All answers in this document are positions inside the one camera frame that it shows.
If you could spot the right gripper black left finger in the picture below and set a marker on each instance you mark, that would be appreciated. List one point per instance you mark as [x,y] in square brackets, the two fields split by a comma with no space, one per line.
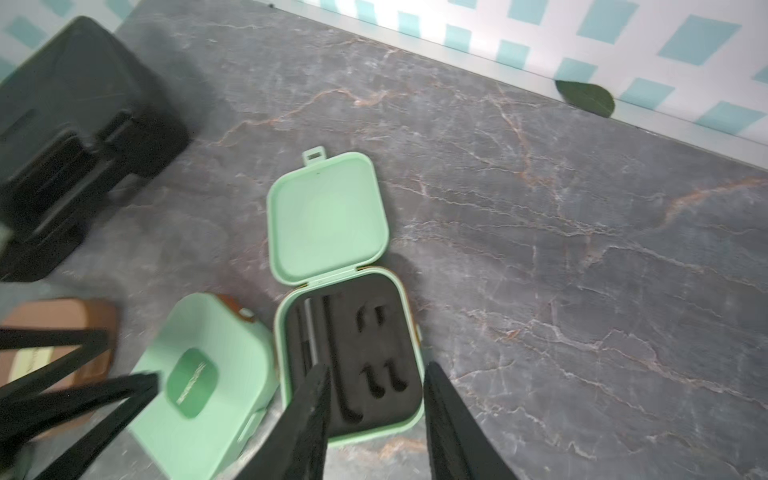
[297,446]

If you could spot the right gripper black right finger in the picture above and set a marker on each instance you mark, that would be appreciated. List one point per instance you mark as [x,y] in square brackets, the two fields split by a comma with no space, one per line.
[458,449]

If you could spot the green clipper case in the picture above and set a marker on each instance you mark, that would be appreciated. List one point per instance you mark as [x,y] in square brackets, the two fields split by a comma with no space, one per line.
[327,230]
[217,375]

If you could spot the metal nail file green case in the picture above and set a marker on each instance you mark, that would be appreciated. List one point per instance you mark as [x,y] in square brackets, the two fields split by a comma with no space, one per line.
[309,341]

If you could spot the black plastic tool case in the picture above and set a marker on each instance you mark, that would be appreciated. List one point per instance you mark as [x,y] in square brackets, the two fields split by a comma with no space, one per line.
[77,117]

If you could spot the green leaf at wall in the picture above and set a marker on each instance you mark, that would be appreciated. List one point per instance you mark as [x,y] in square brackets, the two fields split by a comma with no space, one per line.
[587,97]

